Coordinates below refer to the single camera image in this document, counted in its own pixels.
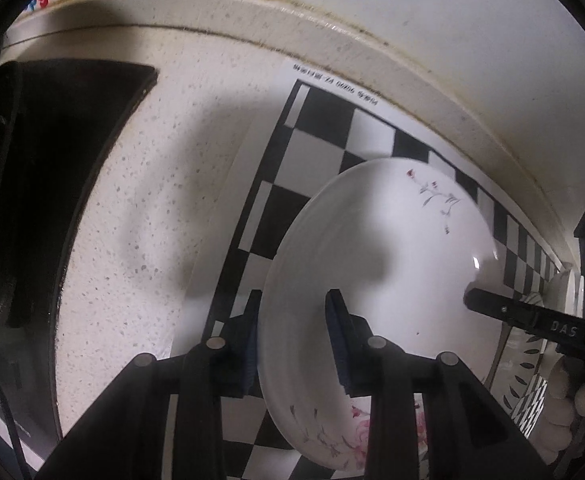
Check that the white gloved right hand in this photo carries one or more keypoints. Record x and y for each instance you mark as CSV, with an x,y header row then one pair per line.
x,y
564,403

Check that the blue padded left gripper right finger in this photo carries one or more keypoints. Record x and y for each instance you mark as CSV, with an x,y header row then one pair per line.
x,y
348,335

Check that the white plate with blue leaves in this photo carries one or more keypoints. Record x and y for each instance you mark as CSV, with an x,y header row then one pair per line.
x,y
519,381

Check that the black white checkered tablecloth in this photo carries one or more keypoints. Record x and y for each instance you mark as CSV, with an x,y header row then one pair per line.
x,y
322,131

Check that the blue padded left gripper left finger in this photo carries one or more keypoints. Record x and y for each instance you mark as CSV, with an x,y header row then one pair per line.
x,y
239,359

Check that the white plate with branch motif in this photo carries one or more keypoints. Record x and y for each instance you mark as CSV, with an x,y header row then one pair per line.
x,y
402,241

